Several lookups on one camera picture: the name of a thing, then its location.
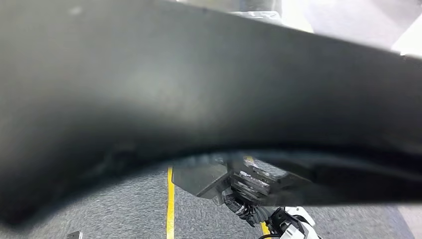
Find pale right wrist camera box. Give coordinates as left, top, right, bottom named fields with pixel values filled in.
left=279, top=224, right=307, bottom=239

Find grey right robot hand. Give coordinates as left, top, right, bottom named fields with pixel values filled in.
left=214, top=158, right=293, bottom=208

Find white cabinet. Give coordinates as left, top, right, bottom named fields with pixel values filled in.
left=390, top=23, right=422, bottom=60

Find black plastic plate panel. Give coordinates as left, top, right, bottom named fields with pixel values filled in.
left=0, top=0, right=422, bottom=228

